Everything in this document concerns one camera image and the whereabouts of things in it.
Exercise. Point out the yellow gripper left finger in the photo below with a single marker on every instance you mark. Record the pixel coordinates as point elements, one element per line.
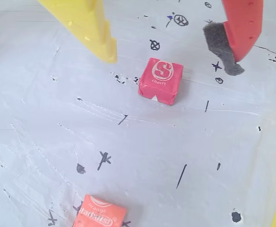
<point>83,19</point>

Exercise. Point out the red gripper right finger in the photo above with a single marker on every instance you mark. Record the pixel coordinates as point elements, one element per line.
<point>243,26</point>

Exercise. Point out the red cherry candy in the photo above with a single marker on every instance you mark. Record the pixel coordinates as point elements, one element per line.
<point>161,81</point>

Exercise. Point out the orange candy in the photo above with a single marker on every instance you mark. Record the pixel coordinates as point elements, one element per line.
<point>97,212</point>

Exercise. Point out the white plastic table cover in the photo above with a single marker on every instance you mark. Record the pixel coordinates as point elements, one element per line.
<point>45,106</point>

